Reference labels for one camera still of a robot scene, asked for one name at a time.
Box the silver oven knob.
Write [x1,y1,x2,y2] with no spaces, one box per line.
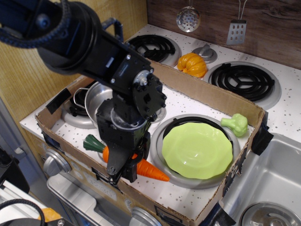
[129,207,162,226]
[43,149,71,177]

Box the orange toy carrot green top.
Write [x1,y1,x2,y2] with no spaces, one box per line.
[83,134,170,182]

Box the green toy broccoli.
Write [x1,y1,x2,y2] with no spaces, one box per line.
[221,113,248,137]

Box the hanging metal slotted spatula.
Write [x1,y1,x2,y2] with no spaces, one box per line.
[226,0,247,46]

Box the silver oven knob left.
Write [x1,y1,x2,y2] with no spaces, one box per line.
[43,149,71,177]

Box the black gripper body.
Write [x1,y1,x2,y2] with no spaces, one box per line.
[96,99,151,176]

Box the orange cloth piece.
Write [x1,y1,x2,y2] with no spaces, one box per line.
[41,208,62,223]

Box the silver front stove knob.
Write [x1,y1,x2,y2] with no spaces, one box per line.
[98,143,109,163]

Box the orange toy pumpkin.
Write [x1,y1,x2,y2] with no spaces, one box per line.
[177,53,207,78]

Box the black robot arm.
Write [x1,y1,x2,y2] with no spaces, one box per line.
[0,0,166,184]

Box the silver oven door handle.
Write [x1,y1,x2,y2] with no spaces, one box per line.
[47,174,123,226]

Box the hanging metal strainer ladle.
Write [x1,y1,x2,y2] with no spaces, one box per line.
[176,0,201,33]

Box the silver oven knob right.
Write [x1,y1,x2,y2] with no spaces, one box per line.
[129,207,162,226]

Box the front left black burner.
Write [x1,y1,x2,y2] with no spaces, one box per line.
[61,88,95,129]

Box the back left black burner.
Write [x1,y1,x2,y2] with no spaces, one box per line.
[127,34,182,67]

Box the brown cardboard fence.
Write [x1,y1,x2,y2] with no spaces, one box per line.
[36,62,268,226]

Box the black cable bottom left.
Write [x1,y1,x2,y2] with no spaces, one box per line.
[0,199,45,226]

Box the black burner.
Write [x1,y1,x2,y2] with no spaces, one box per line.
[203,61,282,110]
[61,88,95,129]
[127,34,182,67]

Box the silver stove knob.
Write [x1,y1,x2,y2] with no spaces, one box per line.
[192,44,217,64]
[150,107,166,123]
[98,143,109,163]

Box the front right burner ring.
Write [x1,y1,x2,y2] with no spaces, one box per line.
[149,114,241,190]

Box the back right black burner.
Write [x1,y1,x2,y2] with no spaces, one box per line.
[203,61,282,110]

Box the stainless steel pot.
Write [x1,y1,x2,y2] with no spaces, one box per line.
[73,82,112,128]

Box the silver back stove knob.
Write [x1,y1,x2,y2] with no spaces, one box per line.
[192,44,217,64]

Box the silver metal sink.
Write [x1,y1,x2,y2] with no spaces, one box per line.
[222,134,301,226]

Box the light green plastic plate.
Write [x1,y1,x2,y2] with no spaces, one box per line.
[162,122,233,179]

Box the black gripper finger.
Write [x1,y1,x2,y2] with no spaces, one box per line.
[121,163,137,183]
[109,175,121,186]

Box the silver middle stove knob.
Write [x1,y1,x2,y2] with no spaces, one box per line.
[150,107,166,123]

